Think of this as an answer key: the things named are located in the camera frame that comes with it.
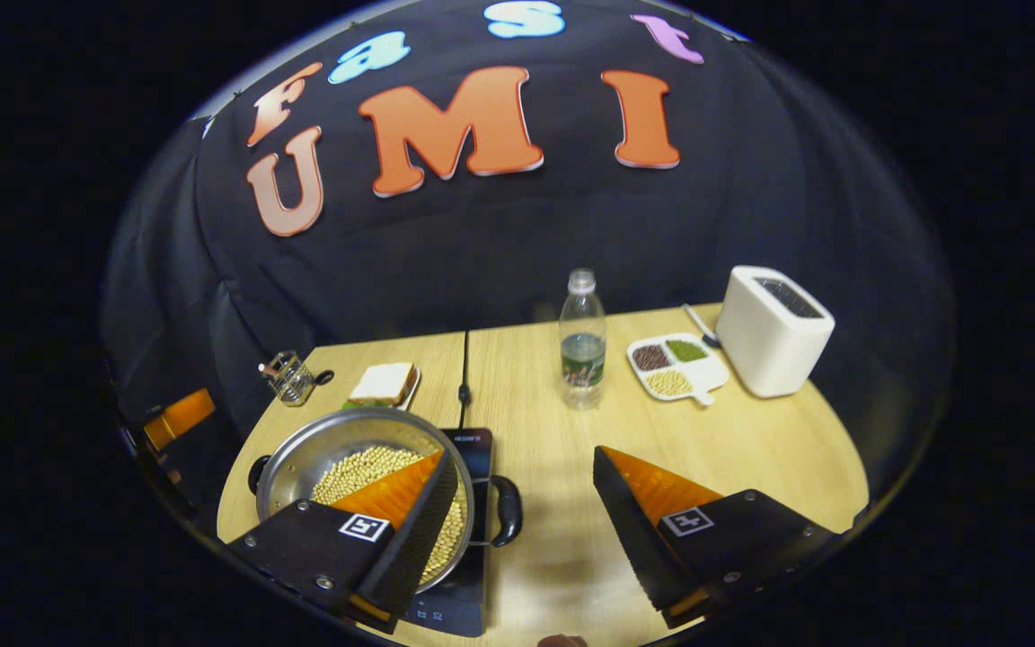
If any black backdrop cloth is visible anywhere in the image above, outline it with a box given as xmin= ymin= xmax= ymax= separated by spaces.
xmin=100 ymin=0 xmax=959 ymax=504

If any pile of yellow soybeans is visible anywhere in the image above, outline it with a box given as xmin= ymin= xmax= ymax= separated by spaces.
xmin=311 ymin=446 xmax=467 ymax=585

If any black induction cooktop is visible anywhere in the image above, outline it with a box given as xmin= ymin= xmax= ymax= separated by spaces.
xmin=401 ymin=427 xmax=496 ymax=639

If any white toaster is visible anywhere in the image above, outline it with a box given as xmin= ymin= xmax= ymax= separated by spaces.
xmin=715 ymin=265 xmax=836 ymax=399

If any steel pot with black handles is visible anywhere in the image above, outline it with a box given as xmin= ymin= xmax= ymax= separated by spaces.
xmin=248 ymin=406 xmax=525 ymax=594

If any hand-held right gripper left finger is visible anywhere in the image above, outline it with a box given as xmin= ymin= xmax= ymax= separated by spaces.
xmin=226 ymin=449 xmax=463 ymax=634

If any white divided bean plate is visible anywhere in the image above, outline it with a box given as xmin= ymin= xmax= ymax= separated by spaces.
xmin=626 ymin=333 xmax=730 ymax=407

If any white bread lettuce sandwich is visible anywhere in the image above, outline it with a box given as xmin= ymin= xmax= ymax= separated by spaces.
xmin=342 ymin=362 xmax=420 ymax=412

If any black cooktop power cable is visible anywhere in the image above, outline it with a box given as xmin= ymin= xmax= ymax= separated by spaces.
xmin=456 ymin=331 xmax=473 ymax=430

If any wire metal utensil holder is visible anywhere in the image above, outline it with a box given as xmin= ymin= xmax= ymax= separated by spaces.
xmin=259 ymin=350 xmax=316 ymax=407

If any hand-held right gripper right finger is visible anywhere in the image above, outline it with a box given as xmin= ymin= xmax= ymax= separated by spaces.
xmin=592 ymin=445 xmax=842 ymax=630

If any clear plastic water bottle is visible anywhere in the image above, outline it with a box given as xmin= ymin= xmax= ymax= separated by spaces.
xmin=559 ymin=268 xmax=608 ymax=412

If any metal spoon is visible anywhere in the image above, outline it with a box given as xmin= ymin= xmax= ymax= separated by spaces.
xmin=682 ymin=303 xmax=721 ymax=349

